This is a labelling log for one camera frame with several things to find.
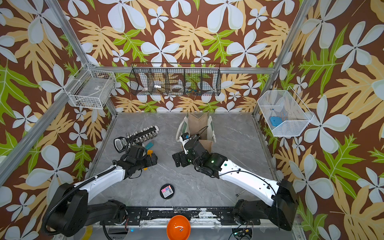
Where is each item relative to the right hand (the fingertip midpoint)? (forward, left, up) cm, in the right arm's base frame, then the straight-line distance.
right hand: (178, 153), depth 75 cm
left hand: (+6, +18, -15) cm, 24 cm away
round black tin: (-14, +7, -18) cm, 23 cm away
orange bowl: (-30, 0, -19) cm, 36 cm away
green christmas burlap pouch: (+22, -14, -6) cm, 27 cm away
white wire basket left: (+34, +52, +15) cm, 64 cm away
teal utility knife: (+17, +22, -20) cm, 34 cm away
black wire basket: (+49, +4, +11) cm, 50 cm away
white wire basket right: (+26, -61, +9) cm, 67 cm away
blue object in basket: (+16, -53, +6) cm, 56 cm away
